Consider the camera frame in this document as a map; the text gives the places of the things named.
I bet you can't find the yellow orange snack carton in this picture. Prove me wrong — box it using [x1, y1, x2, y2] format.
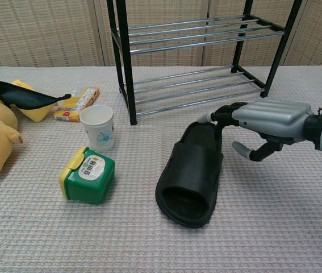
[53, 86, 101, 123]

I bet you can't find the green box yellow lid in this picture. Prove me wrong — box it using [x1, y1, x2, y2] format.
[58, 146, 116, 205]

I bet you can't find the black rubber slipper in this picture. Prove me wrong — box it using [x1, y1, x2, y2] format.
[154, 121, 224, 229]

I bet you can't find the white paper cup blue flower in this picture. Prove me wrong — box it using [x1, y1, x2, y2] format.
[79, 104, 116, 152]

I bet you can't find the white waffle tablecloth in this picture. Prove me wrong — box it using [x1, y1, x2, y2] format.
[0, 65, 322, 273]

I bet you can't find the beige woven folding screen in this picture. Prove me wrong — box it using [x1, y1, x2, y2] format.
[0, 0, 322, 69]

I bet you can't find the black metal shoe rack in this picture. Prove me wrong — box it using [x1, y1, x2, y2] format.
[106, 0, 303, 126]

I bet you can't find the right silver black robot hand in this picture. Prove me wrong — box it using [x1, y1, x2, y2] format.
[196, 99, 313, 163]

